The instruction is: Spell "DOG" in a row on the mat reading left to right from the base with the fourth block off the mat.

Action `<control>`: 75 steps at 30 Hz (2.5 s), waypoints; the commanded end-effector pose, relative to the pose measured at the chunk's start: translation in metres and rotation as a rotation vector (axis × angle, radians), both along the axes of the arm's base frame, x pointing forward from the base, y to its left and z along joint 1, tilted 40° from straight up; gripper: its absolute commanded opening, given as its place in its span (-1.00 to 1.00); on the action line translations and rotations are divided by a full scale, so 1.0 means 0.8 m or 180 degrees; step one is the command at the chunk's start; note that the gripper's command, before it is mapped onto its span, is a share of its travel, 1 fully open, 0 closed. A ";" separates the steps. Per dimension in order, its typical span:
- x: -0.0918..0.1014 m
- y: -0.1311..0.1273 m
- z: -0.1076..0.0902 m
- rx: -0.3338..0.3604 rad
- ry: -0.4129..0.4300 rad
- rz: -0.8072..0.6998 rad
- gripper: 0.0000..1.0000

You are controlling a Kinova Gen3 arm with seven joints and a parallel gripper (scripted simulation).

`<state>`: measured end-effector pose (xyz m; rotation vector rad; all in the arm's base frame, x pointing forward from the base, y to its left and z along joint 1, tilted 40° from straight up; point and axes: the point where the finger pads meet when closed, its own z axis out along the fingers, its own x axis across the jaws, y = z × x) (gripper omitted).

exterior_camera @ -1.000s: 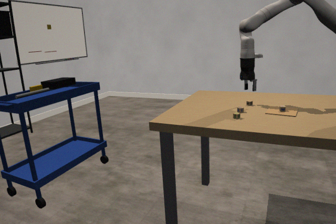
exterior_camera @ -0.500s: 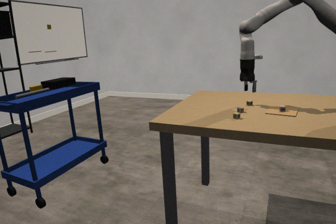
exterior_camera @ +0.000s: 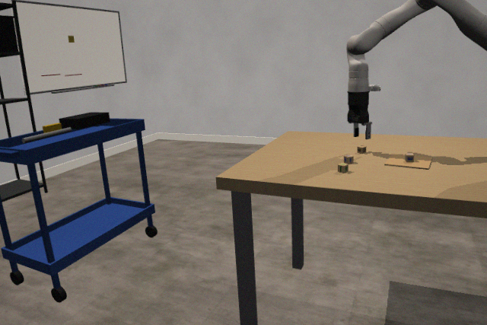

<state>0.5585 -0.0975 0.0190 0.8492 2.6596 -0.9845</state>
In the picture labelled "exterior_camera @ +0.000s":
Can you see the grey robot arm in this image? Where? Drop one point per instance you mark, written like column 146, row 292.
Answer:
column 471, row 22

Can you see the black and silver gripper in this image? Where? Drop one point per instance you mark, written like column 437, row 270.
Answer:
column 358, row 100

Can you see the tan square mat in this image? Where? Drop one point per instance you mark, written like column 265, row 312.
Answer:
column 399, row 161

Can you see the wooden letter block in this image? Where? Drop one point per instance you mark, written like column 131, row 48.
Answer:
column 348, row 159
column 343, row 167
column 409, row 157
column 361, row 149

